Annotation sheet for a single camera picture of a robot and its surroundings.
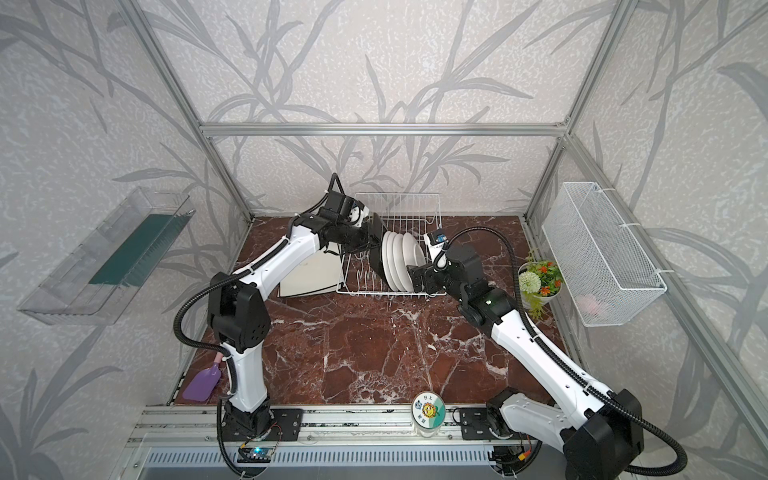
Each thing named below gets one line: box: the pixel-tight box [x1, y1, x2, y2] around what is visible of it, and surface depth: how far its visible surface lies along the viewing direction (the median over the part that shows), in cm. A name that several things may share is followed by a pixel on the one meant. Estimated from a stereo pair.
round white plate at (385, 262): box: [382, 231, 399, 292], surface depth 88 cm
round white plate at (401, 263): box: [393, 233, 415, 293], surface depth 89 cm
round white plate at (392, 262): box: [387, 231, 407, 292], surface depth 88 cm
